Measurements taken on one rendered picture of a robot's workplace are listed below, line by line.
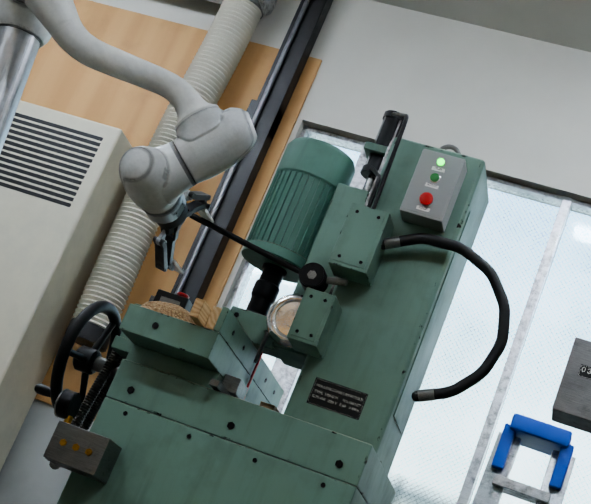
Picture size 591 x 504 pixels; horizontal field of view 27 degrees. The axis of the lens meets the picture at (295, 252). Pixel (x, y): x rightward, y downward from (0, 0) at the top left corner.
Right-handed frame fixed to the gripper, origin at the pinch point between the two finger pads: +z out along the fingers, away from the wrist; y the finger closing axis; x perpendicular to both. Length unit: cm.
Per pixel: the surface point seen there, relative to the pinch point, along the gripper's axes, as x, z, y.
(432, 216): -47, -3, 28
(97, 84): 136, 143, 76
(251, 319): -17.7, 10.6, -7.6
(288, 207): -13.7, 5.7, 18.9
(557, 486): -89, 74, 1
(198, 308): -18.9, -21.5, -17.0
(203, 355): -22.8, -16.0, -24.2
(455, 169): -47, -3, 40
